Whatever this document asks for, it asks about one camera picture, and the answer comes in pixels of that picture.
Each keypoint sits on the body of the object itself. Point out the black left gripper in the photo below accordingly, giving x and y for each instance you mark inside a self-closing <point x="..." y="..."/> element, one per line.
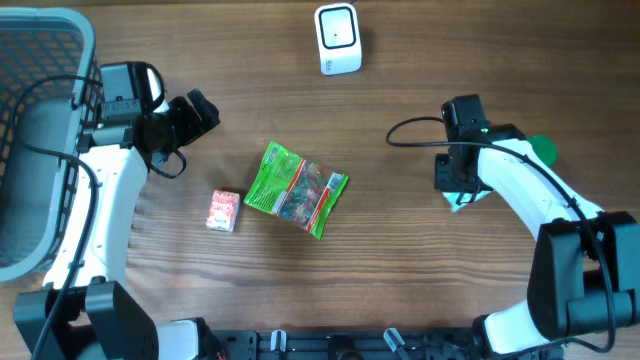
<point x="192" y="124"/>

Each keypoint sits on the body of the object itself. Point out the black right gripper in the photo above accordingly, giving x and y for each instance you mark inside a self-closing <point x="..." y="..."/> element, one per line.
<point x="445" y="180"/>

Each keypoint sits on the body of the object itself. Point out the teal white tissue pack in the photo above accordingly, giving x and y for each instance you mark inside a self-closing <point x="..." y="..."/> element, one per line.
<point x="458" y="200"/>

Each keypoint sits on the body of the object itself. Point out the green lid jar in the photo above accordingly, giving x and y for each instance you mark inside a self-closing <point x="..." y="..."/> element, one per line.
<point x="544" y="148"/>

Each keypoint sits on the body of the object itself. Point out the red white small box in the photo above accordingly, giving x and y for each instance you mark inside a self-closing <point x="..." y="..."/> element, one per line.
<point x="223" y="211"/>

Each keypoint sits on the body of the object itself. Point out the green candy bag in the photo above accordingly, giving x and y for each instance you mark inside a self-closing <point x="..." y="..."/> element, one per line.
<point x="295" y="189"/>

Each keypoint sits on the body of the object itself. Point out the grey plastic shopping basket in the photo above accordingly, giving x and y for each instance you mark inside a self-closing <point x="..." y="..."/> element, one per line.
<point x="49" y="93"/>

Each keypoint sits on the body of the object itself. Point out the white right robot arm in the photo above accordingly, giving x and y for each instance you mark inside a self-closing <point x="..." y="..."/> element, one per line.
<point x="584" y="276"/>

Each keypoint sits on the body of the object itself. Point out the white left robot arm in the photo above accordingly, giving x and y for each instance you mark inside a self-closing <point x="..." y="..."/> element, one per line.
<point x="84" y="310"/>

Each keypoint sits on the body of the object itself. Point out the white barcode scanner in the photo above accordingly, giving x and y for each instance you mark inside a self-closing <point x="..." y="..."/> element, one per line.
<point x="338" y="38"/>

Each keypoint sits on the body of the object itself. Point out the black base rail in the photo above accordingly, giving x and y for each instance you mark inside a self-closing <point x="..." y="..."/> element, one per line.
<point x="431" y="344"/>

